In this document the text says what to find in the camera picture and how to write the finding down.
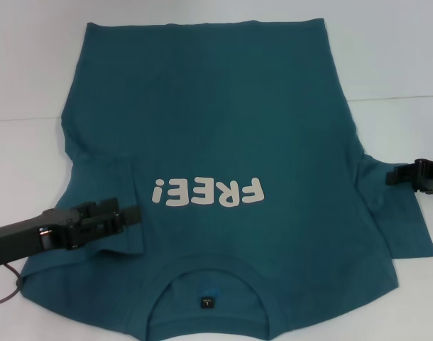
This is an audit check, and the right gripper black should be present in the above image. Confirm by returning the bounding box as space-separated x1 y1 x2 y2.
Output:
385 158 433 197

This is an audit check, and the teal t-shirt with FREE! print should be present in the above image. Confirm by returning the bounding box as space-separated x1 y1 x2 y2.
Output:
20 18 433 341

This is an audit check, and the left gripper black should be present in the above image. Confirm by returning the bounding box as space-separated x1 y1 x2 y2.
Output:
0 197 143 271

